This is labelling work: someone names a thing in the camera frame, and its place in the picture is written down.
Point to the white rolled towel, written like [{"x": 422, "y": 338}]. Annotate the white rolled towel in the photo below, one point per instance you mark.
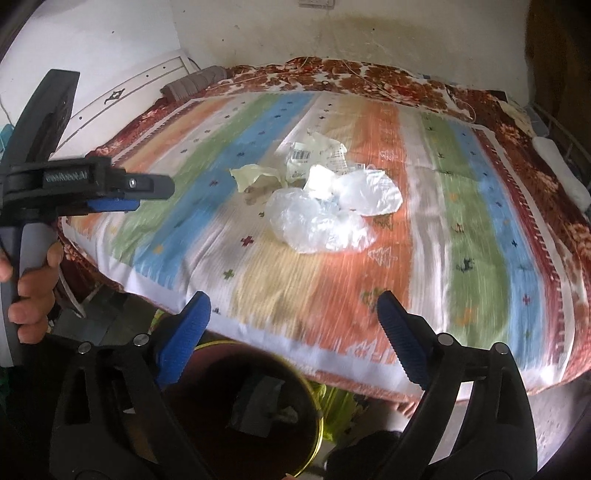
[{"x": 549, "y": 152}]

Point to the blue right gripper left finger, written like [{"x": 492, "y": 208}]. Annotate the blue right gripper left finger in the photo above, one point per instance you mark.
[{"x": 177, "y": 336}]

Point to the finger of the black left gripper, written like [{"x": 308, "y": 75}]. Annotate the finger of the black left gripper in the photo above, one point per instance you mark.
[{"x": 148, "y": 187}]

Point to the red floral blanket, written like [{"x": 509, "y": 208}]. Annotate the red floral blanket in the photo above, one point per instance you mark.
[{"x": 461, "y": 92}]

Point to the white printed wrapper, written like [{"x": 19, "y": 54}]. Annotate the white printed wrapper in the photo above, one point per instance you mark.
[{"x": 315, "y": 149}]

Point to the grey folded cloth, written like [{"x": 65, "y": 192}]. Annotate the grey folded cloth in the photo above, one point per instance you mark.
[{"x": 192, "y": 84}]

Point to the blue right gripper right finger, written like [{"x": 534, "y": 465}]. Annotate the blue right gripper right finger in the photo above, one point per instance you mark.
[{"x": 411, "y": 337}]

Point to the clear plastic bag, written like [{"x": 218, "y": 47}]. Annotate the clear plastic bag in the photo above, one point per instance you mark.
[{"x": 311, "y": 226}]

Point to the striped colourful bed mat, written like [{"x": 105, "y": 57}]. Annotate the striped colourful bed mat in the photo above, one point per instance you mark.
[{"x": 352, "y": 352}]

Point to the white plastic bag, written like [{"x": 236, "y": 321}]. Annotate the white plastic bag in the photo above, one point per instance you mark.
[{"x": 368, "y": 192}]

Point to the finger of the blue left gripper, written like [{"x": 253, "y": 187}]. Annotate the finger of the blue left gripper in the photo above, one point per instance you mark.
[{"x": 112, "y": 205}]

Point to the metal bed frame rail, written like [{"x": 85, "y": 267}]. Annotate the metal bed frame rail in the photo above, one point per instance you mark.
[{"x": 574, "y": 153}]

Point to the pale yellow wrapper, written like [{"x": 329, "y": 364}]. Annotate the pale yellow wrapper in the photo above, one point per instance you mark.
[{"x": 246, "y": 176}]

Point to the person's left hand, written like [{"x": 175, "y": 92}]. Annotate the person's left hand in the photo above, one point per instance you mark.
[{"x": 36, "y": 298}]

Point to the white headboard panel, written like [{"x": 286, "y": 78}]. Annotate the white headboard panel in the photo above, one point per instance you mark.
[{"x": 101, "y": 119}]

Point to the dark round trash can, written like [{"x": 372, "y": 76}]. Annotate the dark round trash can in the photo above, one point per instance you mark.
[{"x": 246, "y": 413}]

